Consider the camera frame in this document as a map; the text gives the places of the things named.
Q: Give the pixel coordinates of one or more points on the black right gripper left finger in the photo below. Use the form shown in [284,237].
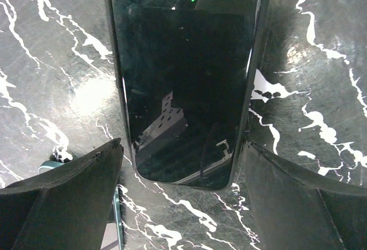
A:
[64,208]

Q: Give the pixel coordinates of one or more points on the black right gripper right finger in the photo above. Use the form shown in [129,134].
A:
[296,208]

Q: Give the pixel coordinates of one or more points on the black smartphone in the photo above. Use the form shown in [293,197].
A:
[185,73]

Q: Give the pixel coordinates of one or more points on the black device at right edge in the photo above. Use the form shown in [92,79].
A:
[115,213]

